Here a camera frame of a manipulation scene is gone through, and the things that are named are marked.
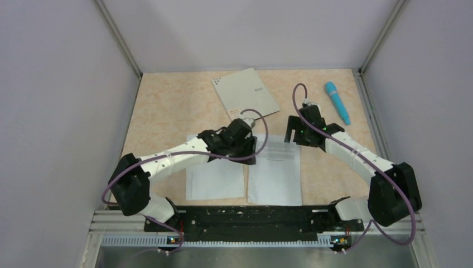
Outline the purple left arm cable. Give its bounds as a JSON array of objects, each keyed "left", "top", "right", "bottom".
[{"left": 101, "top": 108, "right": 269, "bottom": 256}]

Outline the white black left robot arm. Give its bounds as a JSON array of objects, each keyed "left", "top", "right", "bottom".
[{"left": 108, "top": 118, "right": 257, "bottom": 223}]

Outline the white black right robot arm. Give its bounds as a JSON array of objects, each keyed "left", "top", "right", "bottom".
[{"left": 284, "top": 104, "right": 423, "bottom": 227}]

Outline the blue marker pen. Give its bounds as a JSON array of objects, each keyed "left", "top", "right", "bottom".
[{"left": 325, "top": 82, "right": 351, "bottom": 126}]

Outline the aluminium front rail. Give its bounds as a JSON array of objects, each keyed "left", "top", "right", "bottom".
[{"left": 89, "top": 210, "right": 411, "bottom": 235}]

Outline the aluminium corner post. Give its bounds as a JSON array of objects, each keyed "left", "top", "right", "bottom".
[
  {"left": 359, "top": 0, "right": 409, "bottom": 76},
  {"left": 92, "top": 0, "right": 143, "bottom": 79}
]

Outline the left aluminium corner post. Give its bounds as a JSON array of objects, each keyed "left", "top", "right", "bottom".
[{"left": 92, "top": 0, "right": 143, "bottom": 79}]

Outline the white slotted cable duct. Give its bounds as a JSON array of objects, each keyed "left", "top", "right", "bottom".
[{"left": 101, "top": 234, "right": 334, "bottom": 248}]

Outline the white A4 file folder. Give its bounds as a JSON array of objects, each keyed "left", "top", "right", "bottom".
[{"left": 211, "top": 68, "right": 281, "bottom": 120}]

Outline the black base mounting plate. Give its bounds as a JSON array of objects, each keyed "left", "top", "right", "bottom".
[{"left": 143, "top": 205, "right": 365, "bottom": 243}]

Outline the right aluminium corner post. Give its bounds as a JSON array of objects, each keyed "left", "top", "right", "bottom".
[{"left": 359, "top": 0, "right": 409, "bottom": 76}]

